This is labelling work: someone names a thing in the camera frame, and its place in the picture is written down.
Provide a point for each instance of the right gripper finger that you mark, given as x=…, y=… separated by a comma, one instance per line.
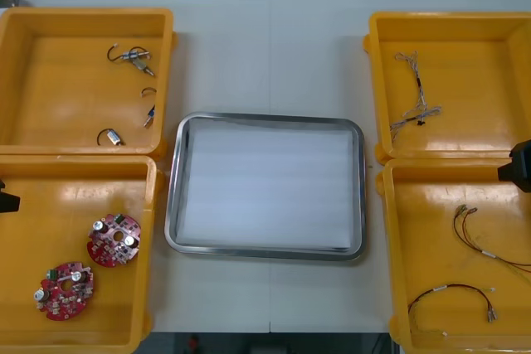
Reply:
x=522, y=149
x=516, y=176

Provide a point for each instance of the round red circuit board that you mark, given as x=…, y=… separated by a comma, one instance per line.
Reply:
x=110, y=246
x=62, y=300

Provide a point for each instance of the metal solenoid with white label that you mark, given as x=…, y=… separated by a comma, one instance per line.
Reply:
x=113, y=137

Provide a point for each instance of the yellow-orange plastic bin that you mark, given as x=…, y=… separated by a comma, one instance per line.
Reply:
x=41, y=225
x=62, y=93
x=469, y=80
x=435, y=246

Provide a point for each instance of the metal solenoid with blue label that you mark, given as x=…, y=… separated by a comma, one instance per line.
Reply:
x=150, y=113

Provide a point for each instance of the white sheet liner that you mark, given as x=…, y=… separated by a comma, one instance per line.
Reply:
x=269, y=184

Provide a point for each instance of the steel tray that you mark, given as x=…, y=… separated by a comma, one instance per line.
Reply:
x=265, y=254

